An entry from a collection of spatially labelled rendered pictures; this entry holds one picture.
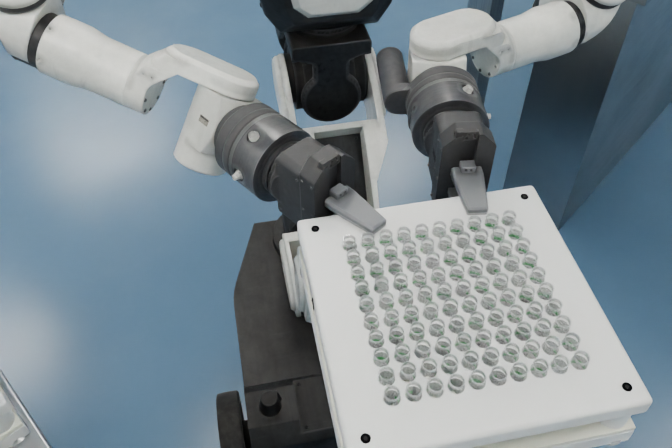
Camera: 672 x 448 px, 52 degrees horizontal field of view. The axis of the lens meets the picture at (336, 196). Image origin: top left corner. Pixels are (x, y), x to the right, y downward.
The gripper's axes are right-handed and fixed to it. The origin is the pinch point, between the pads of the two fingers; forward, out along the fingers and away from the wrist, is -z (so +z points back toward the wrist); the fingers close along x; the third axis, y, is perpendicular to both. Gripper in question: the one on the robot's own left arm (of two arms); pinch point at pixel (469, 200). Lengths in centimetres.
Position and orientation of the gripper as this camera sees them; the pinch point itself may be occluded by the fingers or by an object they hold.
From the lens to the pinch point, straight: 71.7
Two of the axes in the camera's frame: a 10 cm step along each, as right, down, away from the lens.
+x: 0.0, 7.1, 7.1
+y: -10.0, 0.5, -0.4
